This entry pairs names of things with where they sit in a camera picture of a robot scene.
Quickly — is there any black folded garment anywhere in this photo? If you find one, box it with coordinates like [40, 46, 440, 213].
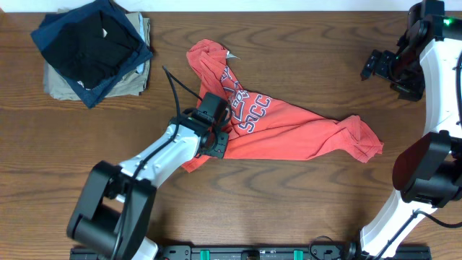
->
[41, 12, 139, 89]

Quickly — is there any light blue folded garment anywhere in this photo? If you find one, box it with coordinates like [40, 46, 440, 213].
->
[135, 21, 147, 75]

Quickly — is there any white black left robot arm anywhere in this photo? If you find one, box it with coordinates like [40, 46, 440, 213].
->
[66, 116, 228, 259]

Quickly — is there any red printed t-shirt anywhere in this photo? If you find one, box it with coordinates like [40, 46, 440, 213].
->
[186, 39, 383, 163]

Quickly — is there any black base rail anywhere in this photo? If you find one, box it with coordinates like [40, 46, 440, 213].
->
[69, 244, 432, 260]

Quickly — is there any khaki folded garment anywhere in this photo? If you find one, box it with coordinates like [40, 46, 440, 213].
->
[43, 12, 151, 100]

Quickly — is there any navy blue folded garment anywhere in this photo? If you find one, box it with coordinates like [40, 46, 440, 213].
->
[31, 1, 153, 108]

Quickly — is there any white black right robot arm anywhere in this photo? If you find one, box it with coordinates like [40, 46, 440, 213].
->
[342, 1, 461, 259]

